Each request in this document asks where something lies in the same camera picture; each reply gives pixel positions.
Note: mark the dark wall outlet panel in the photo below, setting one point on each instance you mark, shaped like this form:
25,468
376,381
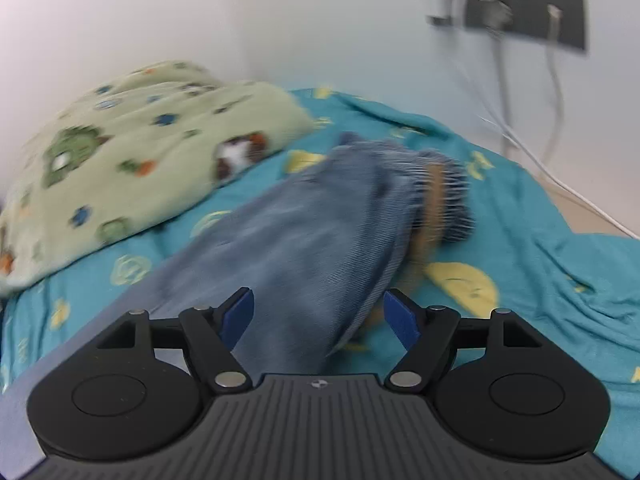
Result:
530,19

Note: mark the green cartoon fleece blanket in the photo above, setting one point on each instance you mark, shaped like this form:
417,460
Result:
133,153

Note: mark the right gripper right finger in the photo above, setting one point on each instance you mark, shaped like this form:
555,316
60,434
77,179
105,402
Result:
426,334

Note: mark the teal patterned bed sheet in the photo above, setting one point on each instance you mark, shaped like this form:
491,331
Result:
579,290

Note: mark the blue denim jeans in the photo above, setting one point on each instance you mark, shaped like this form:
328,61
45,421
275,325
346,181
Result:
318,249

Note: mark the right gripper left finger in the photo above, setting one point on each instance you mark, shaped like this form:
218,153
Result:
211,334

